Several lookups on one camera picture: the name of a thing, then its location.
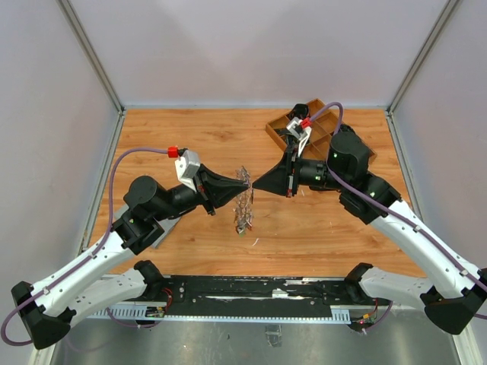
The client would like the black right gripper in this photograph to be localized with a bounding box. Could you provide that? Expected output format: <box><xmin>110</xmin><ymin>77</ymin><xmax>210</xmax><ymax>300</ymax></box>
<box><xmin>253</xmin><ymin>144</ymin><xmax>349</xmax><ymax>198</ymax></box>

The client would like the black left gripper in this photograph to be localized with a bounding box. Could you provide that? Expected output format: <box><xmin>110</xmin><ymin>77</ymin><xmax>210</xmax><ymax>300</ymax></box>
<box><xmin>152</xmin><ymin>163</ymin><xmax>249</xmax><ymax>221</ymax></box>

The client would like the large metal keyring disc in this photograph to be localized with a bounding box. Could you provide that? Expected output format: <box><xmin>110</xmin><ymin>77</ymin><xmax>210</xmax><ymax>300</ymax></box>
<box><xmin>234</xmin><ymin>166</ymin><xmax>253</xmax><ymax>236</ymax></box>

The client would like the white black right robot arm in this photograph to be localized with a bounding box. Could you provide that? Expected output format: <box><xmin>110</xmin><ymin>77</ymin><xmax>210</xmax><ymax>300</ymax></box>
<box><xmin>253</xmin><ymin>131</ymin><xmax>486</xmax><ymax>335</ymax></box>

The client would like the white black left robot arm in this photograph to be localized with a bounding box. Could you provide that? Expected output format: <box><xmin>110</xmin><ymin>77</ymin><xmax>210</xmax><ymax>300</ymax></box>
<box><xmin>11</xmin><ymin>160</ymin><xmax>249</xmax><ymax>350</ymax></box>

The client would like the blue patterned folded cloth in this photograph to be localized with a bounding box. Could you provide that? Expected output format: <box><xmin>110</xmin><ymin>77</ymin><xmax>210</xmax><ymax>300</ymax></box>
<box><xmin>275</xmin><ymin>128</ymin><xmax>292</xmax><ymax>144</ymax></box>

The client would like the grey felt cloth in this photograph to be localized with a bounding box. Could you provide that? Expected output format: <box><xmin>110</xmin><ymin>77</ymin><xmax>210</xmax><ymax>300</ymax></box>
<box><xmin>113</xmin><ymin>205</ymin><xmax>180</xmax><ymax>249</ymax></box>

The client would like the dark patterned folded cloth top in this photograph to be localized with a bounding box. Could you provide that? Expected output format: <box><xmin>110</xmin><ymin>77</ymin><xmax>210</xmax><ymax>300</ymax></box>
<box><xmin>286</xmin><ymin>103</ymin><xmax>310</xmax><ymax>121</ymax></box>

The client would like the wooden compartment tray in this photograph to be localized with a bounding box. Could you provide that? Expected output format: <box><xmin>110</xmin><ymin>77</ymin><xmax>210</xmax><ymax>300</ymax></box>
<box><xmin>265</xmin><ymin>98</ymin><xmax>378</xmax><ymax>160</ymax></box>

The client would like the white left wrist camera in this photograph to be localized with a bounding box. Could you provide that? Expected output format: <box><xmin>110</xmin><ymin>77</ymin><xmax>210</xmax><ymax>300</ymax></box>
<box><xmin>174</xmin><ymin>148</ymin><xmax>201</xmax><ymax>192</ymax></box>

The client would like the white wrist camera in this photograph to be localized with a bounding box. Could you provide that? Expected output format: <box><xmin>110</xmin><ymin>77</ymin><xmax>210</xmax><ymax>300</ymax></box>
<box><xmin>174</xmin><ymin>148</ymin><xmax>201</xmax><ymax>192</ymax></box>
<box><xmin>285</xmin><ymin>116</ymin><xmax>312</xmax><ymax>157</ymax></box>

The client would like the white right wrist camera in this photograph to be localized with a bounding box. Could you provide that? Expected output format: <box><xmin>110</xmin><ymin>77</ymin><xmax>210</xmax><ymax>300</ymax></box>
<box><xmin>285</xmin><ymin>116</ymin><xmax>312</xmax><ymax>157</ymax></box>

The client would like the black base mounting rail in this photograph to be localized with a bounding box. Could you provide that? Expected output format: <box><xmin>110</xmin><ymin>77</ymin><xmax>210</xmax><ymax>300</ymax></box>
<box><xmin>118</xmin><ymin>274</ymin><xmax>381</xmax><ymax>319</ymax></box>

